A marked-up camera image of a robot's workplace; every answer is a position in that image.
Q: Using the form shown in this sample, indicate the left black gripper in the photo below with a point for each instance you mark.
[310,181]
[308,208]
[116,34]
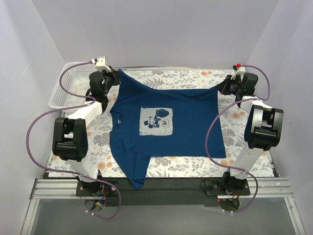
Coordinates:
[113,77]

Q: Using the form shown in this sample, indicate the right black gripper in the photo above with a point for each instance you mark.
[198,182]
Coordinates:
[226,84]

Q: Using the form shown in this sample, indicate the blue printed t shirt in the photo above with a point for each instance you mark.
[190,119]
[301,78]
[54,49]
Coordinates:
[147,123]

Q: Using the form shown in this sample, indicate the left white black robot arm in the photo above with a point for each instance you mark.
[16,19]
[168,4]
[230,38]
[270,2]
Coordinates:
[70,139]

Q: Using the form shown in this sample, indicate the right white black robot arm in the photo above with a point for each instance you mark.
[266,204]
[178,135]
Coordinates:
[262,132]

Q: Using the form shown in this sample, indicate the white plastic mesh basket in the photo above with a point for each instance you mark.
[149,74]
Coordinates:
[76,81]

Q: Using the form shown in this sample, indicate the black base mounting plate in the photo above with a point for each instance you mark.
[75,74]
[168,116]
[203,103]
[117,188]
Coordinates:
[163,191]

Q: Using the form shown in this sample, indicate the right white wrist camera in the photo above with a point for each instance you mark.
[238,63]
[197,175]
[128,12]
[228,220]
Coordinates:
[239,69]

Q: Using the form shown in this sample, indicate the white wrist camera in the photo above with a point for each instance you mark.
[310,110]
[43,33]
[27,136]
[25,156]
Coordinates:
[239,69]
[100,64]

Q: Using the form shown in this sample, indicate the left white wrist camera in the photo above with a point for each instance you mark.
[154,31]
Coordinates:
[100,64]

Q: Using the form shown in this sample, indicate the aluminium frame rail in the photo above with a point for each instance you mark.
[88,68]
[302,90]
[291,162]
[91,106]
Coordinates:
[66,188]

